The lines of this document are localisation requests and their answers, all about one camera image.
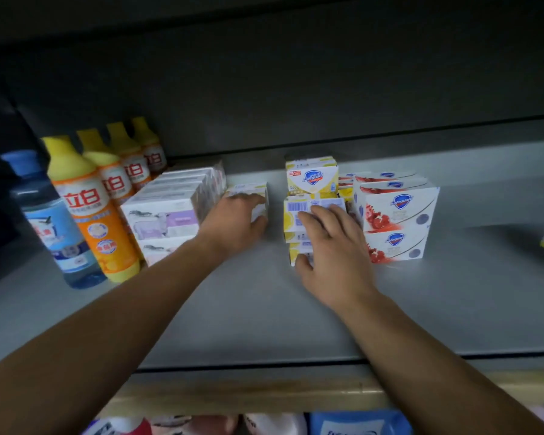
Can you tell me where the small white soap box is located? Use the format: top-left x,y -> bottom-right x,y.
224,183 -> 269,222

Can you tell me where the orange yellow-capped detergent bottle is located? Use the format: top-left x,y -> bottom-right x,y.
106,122 -> 153,186
76,128 -> 137,210
131,116 -> 167,175
41,136 -> 141,284

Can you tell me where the person's left hand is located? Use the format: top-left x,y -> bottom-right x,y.
199,193 -> 269,259

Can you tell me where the pink refill pouch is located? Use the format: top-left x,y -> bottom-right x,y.
151,414 -> 239,435

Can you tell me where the person's right hand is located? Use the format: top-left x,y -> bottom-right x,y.
294,205 -> 380,311

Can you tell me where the stack of white purple boxes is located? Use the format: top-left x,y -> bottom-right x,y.
120,162 -> 227,268

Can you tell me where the white red soap box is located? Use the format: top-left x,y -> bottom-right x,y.
365,229 -> 429,264
354,185 -> 440,234
345,171 -> 419,182
355,178 -> 430,194

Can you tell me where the grey metal shelf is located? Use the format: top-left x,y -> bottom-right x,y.
0,140 -> 544,373

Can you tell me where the blue refill pouch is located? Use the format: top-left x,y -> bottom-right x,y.
309,410 -> 413,435

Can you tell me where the person's left forearm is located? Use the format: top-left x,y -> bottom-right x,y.
0,233 -> 229,435

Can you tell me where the yellow white soap box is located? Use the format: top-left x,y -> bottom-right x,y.
283,197 -> 348,244
289,242 -> 316,267
337,175 -> 357,214
285,156 -> 339,200

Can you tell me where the blue liquid bottle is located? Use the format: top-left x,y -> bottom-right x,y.
0,150 -> 108,289

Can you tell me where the person's right forearm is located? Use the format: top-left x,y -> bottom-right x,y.
331,290 -> 544,435

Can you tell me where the white red refill pouch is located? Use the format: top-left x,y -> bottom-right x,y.
83,417 -> 151,435

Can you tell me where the beige shelf price rail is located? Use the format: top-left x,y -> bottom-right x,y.
99,370 -> 544,418

